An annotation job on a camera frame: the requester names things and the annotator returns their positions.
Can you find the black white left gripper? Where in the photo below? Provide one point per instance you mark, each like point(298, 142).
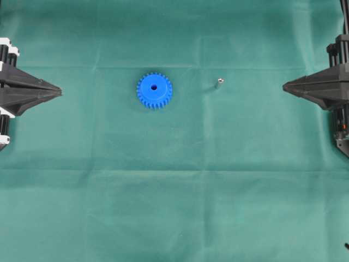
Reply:
point(15, 101)

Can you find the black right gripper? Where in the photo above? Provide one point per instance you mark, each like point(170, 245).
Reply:
point(337, 73)

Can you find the blue plastic gear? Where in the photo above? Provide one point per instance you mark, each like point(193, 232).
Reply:
point(154, 90)

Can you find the green table cloth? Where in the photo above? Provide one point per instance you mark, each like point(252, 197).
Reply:
point(245, 172)

